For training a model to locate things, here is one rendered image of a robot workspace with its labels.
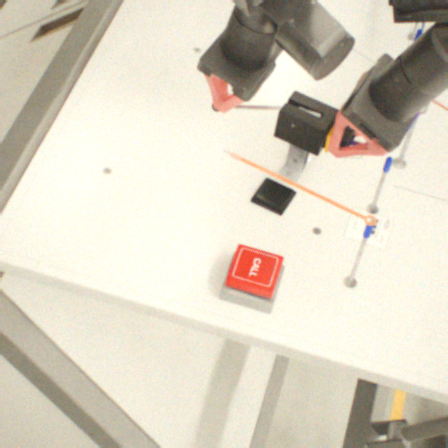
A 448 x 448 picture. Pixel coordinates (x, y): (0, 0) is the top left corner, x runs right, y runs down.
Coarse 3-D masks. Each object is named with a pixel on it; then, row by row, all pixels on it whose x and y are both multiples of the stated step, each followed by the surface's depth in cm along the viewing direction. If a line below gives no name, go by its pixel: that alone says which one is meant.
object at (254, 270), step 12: (240, 252) 104; (252, 252) 104; (264, 252) 104; (240, 264) 103; (252, 264) 103; (264, 264) 103; (276, 264) 103; (228, 276) 102; (240, 276) 102; (252, 276) 102; (264, 276) 102; (276, 276) 102; (240, 288) 102; (252, 288) 102; (264, 288) 101
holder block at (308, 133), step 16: (304, 96) 112; (288, 112) 110; (304, 112) 110; (320, 112) 111; (336, 112) 111; (288, 128) 111; (304, 128) 110; (320, 128) 109; (304, 144) 112; (320, 144) 110
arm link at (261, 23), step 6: (234, 6) 103; (240, 12) 102; (258, 12) 100; (240, 18) 102; (246, 18) 102; (252, 18) 101; (258, 18) 101; (264, 18) 101; (270, 18) 101; (246, 24) 102; (252, 24) 102; (258, 24) 101; (264, 24) 101; (270, 24) 101; (276, 24) 102; (258, 30) 102; (264, 30) 102; (270, 30) 102; (276, 30) 103
